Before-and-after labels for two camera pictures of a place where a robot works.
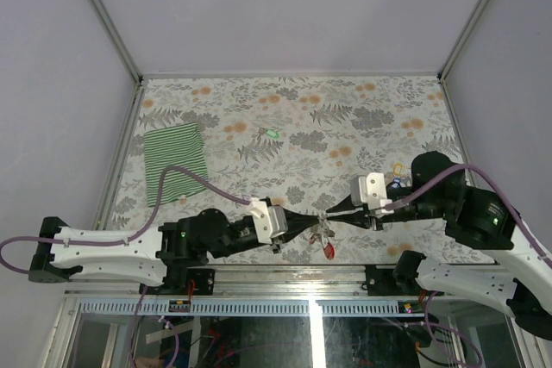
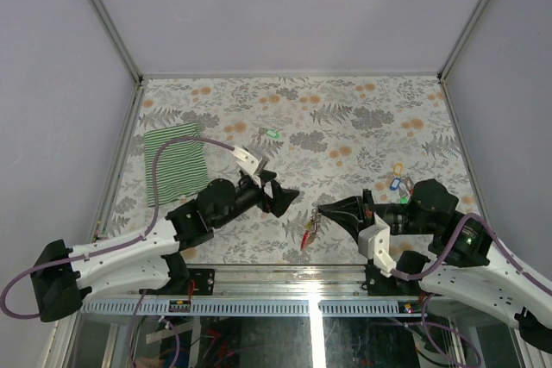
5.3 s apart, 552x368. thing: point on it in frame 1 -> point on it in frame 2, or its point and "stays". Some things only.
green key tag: [272, 134] stays
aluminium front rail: [258, 292] stays
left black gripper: [295, 223] -> [281, 197]
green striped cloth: [182, 146] stays
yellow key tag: [401, 168] stays
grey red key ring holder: [322, 234] -> [310, 230]
